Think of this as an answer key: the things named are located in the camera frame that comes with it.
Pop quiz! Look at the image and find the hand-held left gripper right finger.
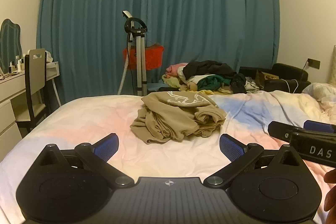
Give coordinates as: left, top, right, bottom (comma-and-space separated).
204, 134, 306, 186

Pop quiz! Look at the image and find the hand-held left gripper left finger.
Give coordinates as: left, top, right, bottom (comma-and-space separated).
34, 133, 133, 186

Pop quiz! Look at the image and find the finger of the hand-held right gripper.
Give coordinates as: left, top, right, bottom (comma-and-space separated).
268, 121, 336, 143
304, 120, 336, 133

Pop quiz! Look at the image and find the beige printed shirt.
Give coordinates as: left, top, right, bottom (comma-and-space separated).
130, 91, 227, 145

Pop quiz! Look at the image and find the person's right hand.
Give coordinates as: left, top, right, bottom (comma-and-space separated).
324, 168, 336, 212

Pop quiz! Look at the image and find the white pillow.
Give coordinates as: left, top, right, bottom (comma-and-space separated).
302, 82, 336, 103

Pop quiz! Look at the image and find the pastel bed blanket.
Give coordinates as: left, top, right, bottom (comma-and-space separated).
0, 90, 336, 224

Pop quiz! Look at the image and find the cardboard box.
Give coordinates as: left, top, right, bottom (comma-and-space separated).
256, 70, 280, 90

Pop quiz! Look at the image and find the white patterned cloth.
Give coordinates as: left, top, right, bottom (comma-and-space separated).
244, 78, 263, 93

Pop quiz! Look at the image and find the black sofa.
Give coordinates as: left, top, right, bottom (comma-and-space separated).
239, 63, 311, 93

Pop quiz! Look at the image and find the dark grey garment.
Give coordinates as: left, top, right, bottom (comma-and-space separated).
230, 73, 247, 94

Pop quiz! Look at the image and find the green garment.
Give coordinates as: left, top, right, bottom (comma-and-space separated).
197, 76, 231, 90

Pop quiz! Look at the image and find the white curved pipe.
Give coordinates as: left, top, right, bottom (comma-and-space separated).
52, 80, 63, 107

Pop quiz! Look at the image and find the white garment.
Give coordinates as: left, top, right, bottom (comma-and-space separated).
184, 74, 208, 85

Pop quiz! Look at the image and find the black garment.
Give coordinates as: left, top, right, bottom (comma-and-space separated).
182, 60, 238, 83

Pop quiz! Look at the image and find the pale yellow fluffy cloth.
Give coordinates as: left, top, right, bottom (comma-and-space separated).
161, 74, 184, 89

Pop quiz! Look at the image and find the garment steamer stand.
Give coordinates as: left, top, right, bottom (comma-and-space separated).
117, 10, 148, 96

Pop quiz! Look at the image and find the pink cloth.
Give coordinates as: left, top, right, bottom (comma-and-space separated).
165, 63, 189, 77

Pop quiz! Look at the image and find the red knitted cloth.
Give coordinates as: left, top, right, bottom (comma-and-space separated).
123, 42, 164, 71

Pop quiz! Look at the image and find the white desk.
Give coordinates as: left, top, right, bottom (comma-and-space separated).
0, 60, 61, 140

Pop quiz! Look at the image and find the teal curtain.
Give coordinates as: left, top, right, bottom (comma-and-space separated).
36, 0, 281, 105

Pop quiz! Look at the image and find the wavy framed mirror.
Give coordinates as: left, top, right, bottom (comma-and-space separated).
0, 19, 21, 75

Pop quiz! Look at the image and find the white cable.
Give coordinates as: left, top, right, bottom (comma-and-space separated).
280, 79, 299, 93

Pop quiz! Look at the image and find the dark wall socket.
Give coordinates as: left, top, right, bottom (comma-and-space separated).
307, 58, 321, 69

